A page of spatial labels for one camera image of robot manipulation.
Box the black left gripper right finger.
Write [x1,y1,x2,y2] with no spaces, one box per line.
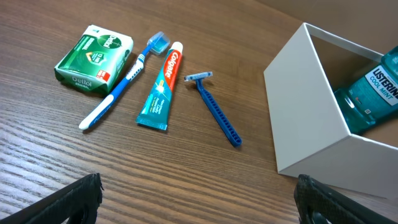
[294,174,395,224]

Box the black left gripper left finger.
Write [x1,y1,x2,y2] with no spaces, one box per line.
[1,173,103,224]

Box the blue Listerine mouthwash bottle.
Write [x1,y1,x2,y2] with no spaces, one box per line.
[334,47,397,135]

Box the green Dettol soap bar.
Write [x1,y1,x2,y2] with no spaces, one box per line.
[54,25,134,95]

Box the white open cardboard box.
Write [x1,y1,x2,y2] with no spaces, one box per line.
[264,23,397,199]

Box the blue disposable razor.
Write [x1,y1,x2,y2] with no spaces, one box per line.
[184,72,243,147]

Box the Colgate toothpaste tube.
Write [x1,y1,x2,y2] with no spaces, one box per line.
[136,42,183,131]

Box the blue white toothbrush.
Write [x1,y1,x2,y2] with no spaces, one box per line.
[78,32,170,130]

